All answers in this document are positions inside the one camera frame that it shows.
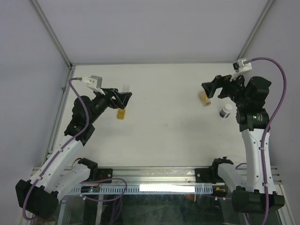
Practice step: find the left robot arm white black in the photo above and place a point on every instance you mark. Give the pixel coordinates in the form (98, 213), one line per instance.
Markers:
(40, 195)

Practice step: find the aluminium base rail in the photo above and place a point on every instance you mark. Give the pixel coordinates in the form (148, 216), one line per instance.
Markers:
(156, 175)

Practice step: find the right aluminium frame post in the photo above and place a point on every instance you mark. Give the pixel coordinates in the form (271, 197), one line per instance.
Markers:
(254, 31)

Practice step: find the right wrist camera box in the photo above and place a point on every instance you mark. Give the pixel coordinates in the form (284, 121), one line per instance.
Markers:
(240, 67)

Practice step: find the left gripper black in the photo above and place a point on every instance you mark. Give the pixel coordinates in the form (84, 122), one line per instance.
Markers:
(121, 98)

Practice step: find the aluminium frame post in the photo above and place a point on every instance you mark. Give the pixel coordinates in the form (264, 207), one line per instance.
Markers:
(254, 31)
(50, 31)

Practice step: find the clear bottle yellow capsules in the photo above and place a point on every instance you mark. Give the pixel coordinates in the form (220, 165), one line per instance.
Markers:
(203, 98)

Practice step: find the grey slotted cable duct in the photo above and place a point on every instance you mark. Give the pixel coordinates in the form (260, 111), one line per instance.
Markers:
(143, 189)

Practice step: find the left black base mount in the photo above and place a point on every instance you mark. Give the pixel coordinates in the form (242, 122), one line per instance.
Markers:
(103, 173)

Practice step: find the left aluminium frame post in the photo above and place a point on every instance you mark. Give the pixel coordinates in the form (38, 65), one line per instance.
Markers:
(50, 31)

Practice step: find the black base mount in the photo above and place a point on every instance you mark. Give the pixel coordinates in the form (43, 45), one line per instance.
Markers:
(210, 174)
(103, 173)

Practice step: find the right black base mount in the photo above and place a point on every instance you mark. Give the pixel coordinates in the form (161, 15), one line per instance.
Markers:
(210, 174)

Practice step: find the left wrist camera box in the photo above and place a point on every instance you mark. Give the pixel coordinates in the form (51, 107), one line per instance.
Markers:
(94, 83)

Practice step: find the weekly pill organizer box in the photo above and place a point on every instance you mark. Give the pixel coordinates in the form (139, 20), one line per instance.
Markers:
(121, 112)

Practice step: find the white pill bottle blue label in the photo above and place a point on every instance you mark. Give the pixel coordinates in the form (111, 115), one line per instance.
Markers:
(226, 111)

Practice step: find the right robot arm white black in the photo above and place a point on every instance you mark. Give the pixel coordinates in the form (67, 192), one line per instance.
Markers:
(256, 193)

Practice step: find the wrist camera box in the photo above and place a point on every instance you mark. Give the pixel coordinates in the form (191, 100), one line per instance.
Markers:
(94, 83)
(240, 67)

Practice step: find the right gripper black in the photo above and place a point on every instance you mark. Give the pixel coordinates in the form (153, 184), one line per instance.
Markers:
(210, 87)

